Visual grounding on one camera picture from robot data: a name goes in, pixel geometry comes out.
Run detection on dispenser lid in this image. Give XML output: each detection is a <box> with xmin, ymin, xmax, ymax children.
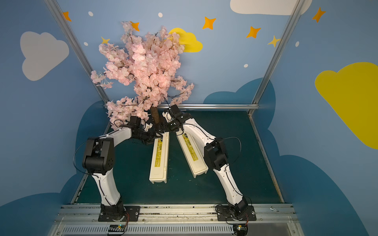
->
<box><xmin>149</xmin><ymin>132</ymin><xmax>169</xmax><ymax>184</ymax></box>

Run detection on white wrap dispenser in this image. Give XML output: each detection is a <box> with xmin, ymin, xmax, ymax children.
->
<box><xmin>176</xmin><ymin>129</ymin><xmax>209</xmax><ymax>178</ymax></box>

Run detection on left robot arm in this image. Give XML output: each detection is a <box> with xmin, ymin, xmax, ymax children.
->
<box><xmin>82</xmin><ymin>116</ymin><xmax>162</xmax><ymax>222</ymax></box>

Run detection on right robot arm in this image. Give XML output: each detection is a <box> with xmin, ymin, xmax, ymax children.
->
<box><xmin>162</xmin><ymin>105</ymin><xmax>249</xmax><ymax>220</ymax></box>

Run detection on pink cherry blossom tree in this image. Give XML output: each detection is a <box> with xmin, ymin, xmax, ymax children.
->
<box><xmin>91</xmin><ymin>21</ymin><xmax>195</xmax><ymax>130</ymax></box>

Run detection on left small circuit board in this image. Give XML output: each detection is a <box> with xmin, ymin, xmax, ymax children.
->
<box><xmin>106</xmin><ymin>224</ymin><xmax>126</xmax><ymax>236</ymax></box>

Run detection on small circuit board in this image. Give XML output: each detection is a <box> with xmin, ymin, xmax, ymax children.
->
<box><xmin>232</xmin><ymin>225</ymin><xmax>248</xmax><ymax>236</ymax></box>
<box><xmin>106</xmin><ymin>224</ymin><xmax>126</xmax><ymax>236</ymax></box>

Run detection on right small circuit board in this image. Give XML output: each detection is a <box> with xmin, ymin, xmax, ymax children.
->
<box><xmin>232</xmin><ymin>225</ymin><xmax>248</xmax><ymax>236</ymax></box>

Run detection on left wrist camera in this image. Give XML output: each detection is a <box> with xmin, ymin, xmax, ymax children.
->
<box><xmin>144</xmin><ymin>123</ymin><xmax>154</xmax><ymax>132</ymax></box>

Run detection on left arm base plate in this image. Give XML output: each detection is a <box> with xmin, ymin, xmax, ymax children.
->
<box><xmin>98</xmin><ymin>205</ymin><xmax>141</xmax><ymax>222</ymax></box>

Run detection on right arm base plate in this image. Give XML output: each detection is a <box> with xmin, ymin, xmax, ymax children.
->
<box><xmin>215</xmin><ymin>204</ymin><xmax>257</xmax><ymax>222</ymax></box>

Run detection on aluminium rail base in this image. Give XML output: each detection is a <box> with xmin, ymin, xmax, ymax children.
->
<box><xmin>49</xmin><ymin>204</ymin><xmax>304</xmax><ymax>236</ymax></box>

